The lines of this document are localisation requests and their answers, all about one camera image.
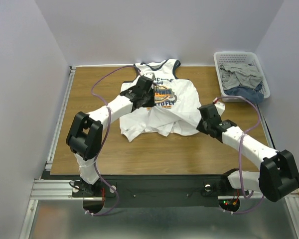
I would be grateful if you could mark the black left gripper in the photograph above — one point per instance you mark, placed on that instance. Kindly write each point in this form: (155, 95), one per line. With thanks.
(152, 103)

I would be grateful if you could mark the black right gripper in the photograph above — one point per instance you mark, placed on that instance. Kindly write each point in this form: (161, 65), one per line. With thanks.
(203, 125)

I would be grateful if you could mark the white printed tank top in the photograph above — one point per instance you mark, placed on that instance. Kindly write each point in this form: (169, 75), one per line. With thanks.
(176, 104)

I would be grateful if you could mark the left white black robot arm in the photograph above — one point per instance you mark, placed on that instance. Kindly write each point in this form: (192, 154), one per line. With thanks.
(85, 137)

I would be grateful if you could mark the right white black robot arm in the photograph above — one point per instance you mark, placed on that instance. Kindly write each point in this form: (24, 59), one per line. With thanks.
(277, 174)

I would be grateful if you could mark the grey tank top in basket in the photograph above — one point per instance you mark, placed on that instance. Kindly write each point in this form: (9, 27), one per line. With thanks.
(239, 74)

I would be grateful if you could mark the white perforated plastic basket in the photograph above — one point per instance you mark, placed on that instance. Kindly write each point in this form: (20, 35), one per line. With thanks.
(251, 58)

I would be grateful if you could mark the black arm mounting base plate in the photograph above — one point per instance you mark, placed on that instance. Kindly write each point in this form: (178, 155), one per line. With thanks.
(141, 191)

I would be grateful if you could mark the aluminium front frame rail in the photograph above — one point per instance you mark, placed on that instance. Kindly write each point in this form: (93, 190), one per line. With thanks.
(292, 202)

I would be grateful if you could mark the aluminium table edge rail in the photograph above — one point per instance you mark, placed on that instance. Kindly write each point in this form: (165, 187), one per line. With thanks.
(55, 187)

